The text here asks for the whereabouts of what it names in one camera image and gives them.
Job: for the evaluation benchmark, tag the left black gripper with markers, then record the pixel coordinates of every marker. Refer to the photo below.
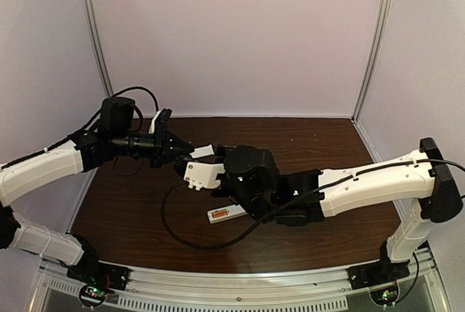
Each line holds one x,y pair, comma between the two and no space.
164,140

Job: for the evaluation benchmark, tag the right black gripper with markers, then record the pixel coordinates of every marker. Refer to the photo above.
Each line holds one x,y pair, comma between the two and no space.
220,151

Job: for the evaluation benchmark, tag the orange battery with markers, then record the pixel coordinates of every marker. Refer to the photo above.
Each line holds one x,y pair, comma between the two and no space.
219,210
219,214

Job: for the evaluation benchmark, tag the white remote control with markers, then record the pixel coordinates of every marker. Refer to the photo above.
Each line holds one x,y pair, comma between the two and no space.
234,211

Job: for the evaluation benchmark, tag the white battery cover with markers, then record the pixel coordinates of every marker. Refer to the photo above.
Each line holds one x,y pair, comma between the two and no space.
200,152

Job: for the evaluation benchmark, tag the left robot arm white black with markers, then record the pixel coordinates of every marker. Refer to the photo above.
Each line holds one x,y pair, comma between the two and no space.
109,137

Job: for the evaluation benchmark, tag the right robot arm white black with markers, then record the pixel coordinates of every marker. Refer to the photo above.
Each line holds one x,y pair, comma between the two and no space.
250,177

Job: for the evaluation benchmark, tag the left round circuit board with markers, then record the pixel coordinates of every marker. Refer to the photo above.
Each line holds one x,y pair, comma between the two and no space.
92,297

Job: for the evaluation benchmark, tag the round circuit board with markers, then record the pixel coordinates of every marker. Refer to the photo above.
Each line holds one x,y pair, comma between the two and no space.
92,297
385,296

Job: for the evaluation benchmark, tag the right round circuit board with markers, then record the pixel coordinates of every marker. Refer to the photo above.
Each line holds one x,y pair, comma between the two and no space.
385,296

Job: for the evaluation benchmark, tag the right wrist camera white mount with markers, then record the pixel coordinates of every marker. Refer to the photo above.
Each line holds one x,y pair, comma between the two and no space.
199,175

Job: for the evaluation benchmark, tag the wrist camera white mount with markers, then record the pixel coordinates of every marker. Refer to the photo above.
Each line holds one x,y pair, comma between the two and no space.
160,120
199,175

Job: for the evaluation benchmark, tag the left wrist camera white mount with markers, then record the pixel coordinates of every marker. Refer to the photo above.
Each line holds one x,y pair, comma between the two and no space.
160,120

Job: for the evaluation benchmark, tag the front aluminium rail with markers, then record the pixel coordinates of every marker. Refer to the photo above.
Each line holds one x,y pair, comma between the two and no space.
325,289

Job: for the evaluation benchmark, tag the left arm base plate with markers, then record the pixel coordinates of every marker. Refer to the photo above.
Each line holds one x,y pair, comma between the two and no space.
98,274

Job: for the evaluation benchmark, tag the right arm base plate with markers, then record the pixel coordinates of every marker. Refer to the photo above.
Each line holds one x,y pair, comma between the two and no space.
376,273

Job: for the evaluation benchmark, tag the left aluminium frame post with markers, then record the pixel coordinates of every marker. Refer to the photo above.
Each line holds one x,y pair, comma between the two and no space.
95,40

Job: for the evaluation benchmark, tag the aluminium frame post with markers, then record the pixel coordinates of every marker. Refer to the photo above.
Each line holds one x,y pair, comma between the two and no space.
373,56
95,40

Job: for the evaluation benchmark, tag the right aluminium frame post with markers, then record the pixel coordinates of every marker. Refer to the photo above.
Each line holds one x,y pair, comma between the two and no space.
373,56

